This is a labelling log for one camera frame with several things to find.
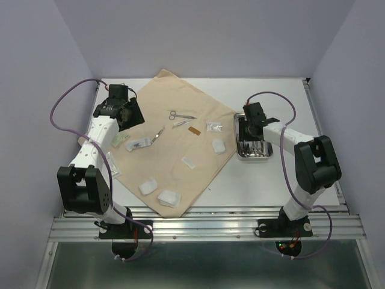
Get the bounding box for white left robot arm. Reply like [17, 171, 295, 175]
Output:
[57, 84, 144, 237]

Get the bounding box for scalpel with brown cap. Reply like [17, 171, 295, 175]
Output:
[188, 126, 201, 135]

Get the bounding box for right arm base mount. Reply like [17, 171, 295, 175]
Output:
[254, 208, 313, 258]

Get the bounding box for green suture packet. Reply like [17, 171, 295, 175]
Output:
[106, 152, 121, 179]

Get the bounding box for white packet under forceps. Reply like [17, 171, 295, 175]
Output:
[174, 119, 190, 127]

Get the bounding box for small clear needle packet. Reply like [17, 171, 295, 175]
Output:
[206, 122, 223, 132]

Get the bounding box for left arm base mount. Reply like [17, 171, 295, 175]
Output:
[94, 220, 153, 263]

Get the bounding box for fine curved forceps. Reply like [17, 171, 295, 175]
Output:
[172, 119, 192, 129]

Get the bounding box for white foil blade packet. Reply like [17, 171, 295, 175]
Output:
[181, 157, 196, 169]

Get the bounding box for white gauze pad left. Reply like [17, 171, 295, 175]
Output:
[139, 178, 158, 196]

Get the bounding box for angled steel tweezers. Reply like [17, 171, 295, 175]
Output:
[150, 126, 165, 145]

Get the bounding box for straight surgical scissors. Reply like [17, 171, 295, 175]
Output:
[168, 110, 196, 120]

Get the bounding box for white gauze pad right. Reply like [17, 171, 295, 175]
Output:
[212, 139, 226, 155]

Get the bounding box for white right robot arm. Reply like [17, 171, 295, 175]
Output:
[243, 102, 342, 235]

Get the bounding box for stainless steel tray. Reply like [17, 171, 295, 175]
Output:
[233, 112, 273, 163]

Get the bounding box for beige cloth drape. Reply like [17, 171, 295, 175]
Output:
[110, 70, 236, 218]

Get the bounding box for clear packet black part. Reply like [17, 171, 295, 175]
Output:
[125, 137, 152, 152]

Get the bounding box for aluminium mounting rail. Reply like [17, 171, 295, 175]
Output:
[49, 205, 366, 242]

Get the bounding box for white gauze pad stack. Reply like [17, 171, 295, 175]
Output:
[158, 190, 181, 208]

